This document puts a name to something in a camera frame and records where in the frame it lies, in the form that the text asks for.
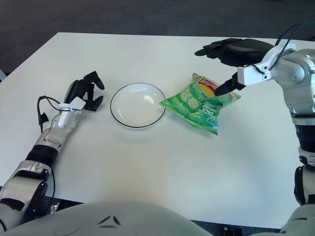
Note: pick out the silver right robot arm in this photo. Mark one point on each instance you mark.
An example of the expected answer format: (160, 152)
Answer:
(297, 73)

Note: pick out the white plate with black rim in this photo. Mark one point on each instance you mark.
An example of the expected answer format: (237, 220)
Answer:
(135, 108)

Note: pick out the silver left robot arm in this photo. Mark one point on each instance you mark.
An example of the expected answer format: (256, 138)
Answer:
(53, 135)

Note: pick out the green potato chips bag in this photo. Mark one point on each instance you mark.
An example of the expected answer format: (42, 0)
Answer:
(197, 108)

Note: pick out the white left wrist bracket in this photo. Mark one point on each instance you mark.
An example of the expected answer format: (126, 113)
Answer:
(77, 103)

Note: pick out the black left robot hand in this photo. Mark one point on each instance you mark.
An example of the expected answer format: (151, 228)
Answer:
(72, 89)

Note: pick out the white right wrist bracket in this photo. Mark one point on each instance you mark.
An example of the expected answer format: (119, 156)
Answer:
(251, 72)

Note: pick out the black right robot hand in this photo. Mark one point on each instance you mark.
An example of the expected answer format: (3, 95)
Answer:
(241, 50)

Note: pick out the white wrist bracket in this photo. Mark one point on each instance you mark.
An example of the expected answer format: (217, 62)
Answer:
(251, 72)
(77, 103)

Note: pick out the grey robot torso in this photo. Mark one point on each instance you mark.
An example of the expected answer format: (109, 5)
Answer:
(110, 221)

